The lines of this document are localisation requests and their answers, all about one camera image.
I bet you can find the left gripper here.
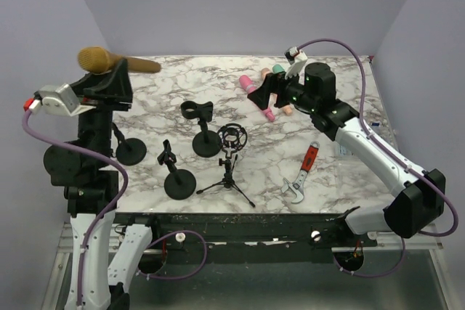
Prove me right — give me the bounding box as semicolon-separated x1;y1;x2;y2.
70;56;133;166

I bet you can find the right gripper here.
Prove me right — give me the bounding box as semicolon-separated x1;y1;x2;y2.
248;65;318;113

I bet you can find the mint green microphone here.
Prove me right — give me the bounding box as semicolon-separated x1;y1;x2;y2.
272;64;285;73

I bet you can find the beige microphone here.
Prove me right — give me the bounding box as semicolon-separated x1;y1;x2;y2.
260;68;293;116

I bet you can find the pink microphone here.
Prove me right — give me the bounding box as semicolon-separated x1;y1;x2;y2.
239;75;275;122

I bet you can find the gold microphone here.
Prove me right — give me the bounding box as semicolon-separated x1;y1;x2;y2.
77;46;161;74

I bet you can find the black tripod shock-mount stand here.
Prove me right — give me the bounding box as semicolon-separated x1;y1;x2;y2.
196;123;256;208

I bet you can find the black round-base clip stand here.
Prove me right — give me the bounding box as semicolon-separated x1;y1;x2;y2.
180;101;220;158

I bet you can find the black round-base pink-mic stand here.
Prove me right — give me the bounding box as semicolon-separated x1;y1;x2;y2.
157;139;197;200

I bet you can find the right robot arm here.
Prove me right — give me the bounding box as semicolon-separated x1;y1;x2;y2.
248;62;445;246

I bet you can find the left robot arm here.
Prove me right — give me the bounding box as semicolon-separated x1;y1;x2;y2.
38;59;147;309

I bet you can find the black gold-mic stand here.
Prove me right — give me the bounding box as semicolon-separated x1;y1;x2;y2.
112;123;147;166

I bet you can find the clear plastic screw box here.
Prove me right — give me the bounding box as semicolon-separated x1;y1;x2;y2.
335;118;376;157

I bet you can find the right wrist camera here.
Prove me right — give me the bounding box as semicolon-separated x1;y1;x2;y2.
285;46;308;80

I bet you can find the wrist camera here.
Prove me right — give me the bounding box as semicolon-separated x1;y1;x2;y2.
23;84;96;117
285;46;308;80

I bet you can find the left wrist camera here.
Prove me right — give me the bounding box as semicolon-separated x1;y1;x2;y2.
23;84;96;117

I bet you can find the red-handled adjustable wrench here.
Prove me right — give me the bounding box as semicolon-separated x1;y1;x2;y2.
280;141;320;204

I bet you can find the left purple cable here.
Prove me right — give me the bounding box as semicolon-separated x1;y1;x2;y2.
21;110;129;307

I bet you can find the purple cable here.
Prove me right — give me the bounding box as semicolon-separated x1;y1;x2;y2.
299;38;458;235
21;110;129;307

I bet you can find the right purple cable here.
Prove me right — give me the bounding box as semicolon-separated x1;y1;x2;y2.
299;38;458;235

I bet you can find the black front mounting rail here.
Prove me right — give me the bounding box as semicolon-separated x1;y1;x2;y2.
115;213;377;248

